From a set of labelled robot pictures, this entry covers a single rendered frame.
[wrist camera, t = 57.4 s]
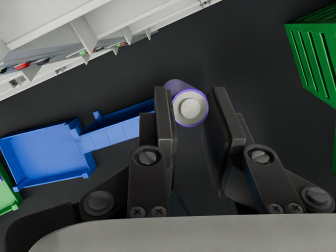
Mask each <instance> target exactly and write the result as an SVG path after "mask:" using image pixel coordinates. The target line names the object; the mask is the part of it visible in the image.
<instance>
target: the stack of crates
mask: <svg viewBox="0 0 336 252"><path fill-rule="evenodd" d="M284 27H285V30H286V34H287V37H288V40H289V43H290V47H291V50H292V53H293V57H294V60H295V63H296V66H297V70H298V73H299V76H300V79H301V83H302V86H303V88H305V89H306V90H308V91H309V92H311V93H312V94H314V95H315V96H317V97H318V98H320V99H321V100H322V101H324V102H325V103H327V104H328V105H330V106H331V107H333V108H334V109H335V110H336V2H335V3H333V4H330V5H328V6H325V7H323V8H320V9H318V10H316V11H313V12H311V13H308V14H306V15H304V16H301V17H299V18H296V19H294V20H292V21H289V22H287V23H284Z"/></svg>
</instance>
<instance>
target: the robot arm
mask: <svg viewBox="0 0 336 252"><path fill-rule="evenodd" d="M207 99H208V101H209V112H208V116H207V118H206V119H205V120H204V122H203V125H202V132H201V140H202V144H203V148H204V152H205V156H206V161H207V165H208V169H209V173H210V177H211V181H212V186H213V189H214V190H217V191H218V195H219V197H229V198H231V199H230V205H231V209H232V212H233V215H210V216H178V217H170V208H169V197H170V196H171V191H173V190H174V180H175V169H176V157H177V146H178V136H177V129H176V122H175V115H174V108H173V101H172V95H171V90H170V89H167V88H166V86H155V88H154V112H140V113H139V146H138V147H136V148H135V149H133V150H132V152H131V153H130V156H129V164H128V165H127V166H125V167H124V168H122V169H121V170H119V171H118V172H116V173H115V174H114V175H112V176H111V177H109V178H108V179H106V180H105V181H103V182H102V183H100V184H99V185H98V186H96V187H95V188H93V189H92V190H90V191H89V192H87V193H86V194H85V195H84V196H83V197H82V198H81V200H80V202H77V203H73V204H72V203H71V201H70V202H67V203H64V204H61V205H58V206H55V207H51V208H48V209H45V210H42V211H39V212H36V213H33V214H30V215H27V216H23V217H21V218H18V219H16V220H14V221H13V222H12V223H11V224H10V225H8V227H7V228H6V230H5V231H4V237H3V239H4V252H336V196H335V198H333V197H332V196H331V195H330V194H329V193H328V192H327V191H325V190H324V189H322V188H321V187H319V186H317V185H315V184H313V183H311V182H309V181H307V180H305V179H304V178H302V177H300V176H298V175H296V174H294V173H292V172H290V171H288V170H286V169H285V168H284V167H283V165H282V163H281V161H280V159H279V157H278V155H277V154H276V153H275V151H274V150H272V149H271V148H269V147H267V146H265V145H261V144H255V142H254V140H253V138H252V136H251V133H250V131H249V129H248V127H247V124H246V122H245V120H244V118H243V116H242V114H241V113H235V110H234V108H233V106H232V103H231V101H230V99H229V96H228V94H227V92H226V89H225V87H212V89H209V90H208V92H207Z"/></svg>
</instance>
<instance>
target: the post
mask: <svg viewBox="0 0 336 252"><path fill-rule="evenodd" d="M146 37H148V36H147V34H146V32H145V31H144V30H142V31H139V32H137V33H135V34H133V35H132V39H134V38H136V39H135V40H133V41H131V43H130V44H133V43H135V42H137V41H140V40H142V39H144V38H146ZM123 40H126V39H125V37H124V35H123V33H122V31H121V30H120V29H119V30H117V31H115V32H112V33H110V34H108V35H106V36H104V37H102V38H100V39H98V40H97V43H96V45H101V44H106V43H112V44H110V45H107V46H105V47H104V49H102V50H100V51H98V52H101V51H105V50H109V49H114V48H118V47H120V46H115V47H111V48H108V47H110V46H112V45H114V44H116V43H119V42H121V41H123ZM84 48H85V47H84V46H83V44H82V43H81V41H80V39H79V38H78V36H77V35H76V33H75V32H74V30H73V29H72V27H71V26H70V24H69V23H68V22H67V23H65V24H63V25H61V26H59V27H57V28H55V29H53V30H51V31H49V32H47V33H45V34H43V35H41V36H40V37H38V38H36V39H34V40H32V41H30V42H28V43H26V44H24V45H22V46H20V47H18V48H16V49H14V50H12V51H10V53H9V54H8V55H7V56H6V57H5V58H4V59H3V60H2V61H1V62H0V63H2V62H6V61H11V60H17V59H22V58H28V57H34V56H39V55H45V54H50V53H56V52H62V51H65V52H64V53H62V54H60V55H58V56H56V57H54V58H52V59H50V60H49V62H47V63H45V64H42V65H33V66H29V67H26V68H24V69H21V70H11V71H7V72H5V73H0V76H2V75H7V74H11V73H15V72H19V71H23V70H27V69H31V68H35V67H39V66H44V65H48V64H52V63H56V62H60V61H64V60H68V59H72V58H77V57H81V56H85V55H89V54H86V53H85V54H83V55H76V56H72V57H68V58H66V57H67V56H69V55H71V54H73V53H75V52H77V51H79V50H82V49H84ZM93 53H97V52H96V51H94V52H92V54H93Z"/></svg>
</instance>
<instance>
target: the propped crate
mask: <svg viewBox="0 0 336 252"><path fill-rule="evenodd" d="M0 175H1V177H2V179H3V181H2V182H1V183H0V216H1V215H3V214H5V213H7V212H9V211H11V210H14V211H15V210H17V209H18V208H19V207H20V205H21V204H22V202H23V200H24V199H23V198H22V196H21V195H20V193H19V192H14V190H13V187H14V186H15V185H14V183H13V181H12V180H11V178H10V176H9V175H8V173H7V172H6V170H5V168H4V167H3V165H2V163H1V162H0Z"/></svg>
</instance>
